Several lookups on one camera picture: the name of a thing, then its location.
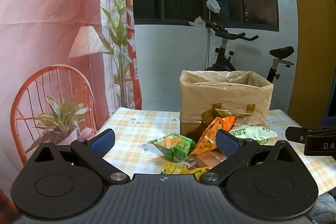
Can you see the checkered tablecloth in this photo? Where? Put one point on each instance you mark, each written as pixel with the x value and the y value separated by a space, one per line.
pixel 132 153

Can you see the black exercise bike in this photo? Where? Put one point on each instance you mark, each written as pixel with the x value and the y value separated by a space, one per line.
pixel 246 58

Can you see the green chip bag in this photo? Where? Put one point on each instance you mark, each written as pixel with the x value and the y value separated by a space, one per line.
pixel 174 147

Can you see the white cloth on pole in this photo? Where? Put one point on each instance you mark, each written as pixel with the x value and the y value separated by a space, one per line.
pixel 213 6

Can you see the orange chip bag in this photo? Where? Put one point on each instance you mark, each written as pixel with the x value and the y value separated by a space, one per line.
pixel 207 141

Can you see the cardboard box with plastic liner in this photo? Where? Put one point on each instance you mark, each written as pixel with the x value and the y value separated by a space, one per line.
pixel 206 95

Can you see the brown biscuit pack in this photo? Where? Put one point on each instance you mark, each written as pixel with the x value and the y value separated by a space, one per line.
pixel 210 158

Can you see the printed fabric backdrop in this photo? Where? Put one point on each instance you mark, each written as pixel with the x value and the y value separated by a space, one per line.
pixel 35 34

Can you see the yellow snack bag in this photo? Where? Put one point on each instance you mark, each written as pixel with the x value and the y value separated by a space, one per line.
pixel 172 168

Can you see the pale green snack bag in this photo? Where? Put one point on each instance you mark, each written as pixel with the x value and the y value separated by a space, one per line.
pixel 258 133

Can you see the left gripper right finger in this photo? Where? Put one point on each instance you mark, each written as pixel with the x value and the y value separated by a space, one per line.
pixel 238 153

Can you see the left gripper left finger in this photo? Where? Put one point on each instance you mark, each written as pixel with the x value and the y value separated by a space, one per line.
pixel 90 153

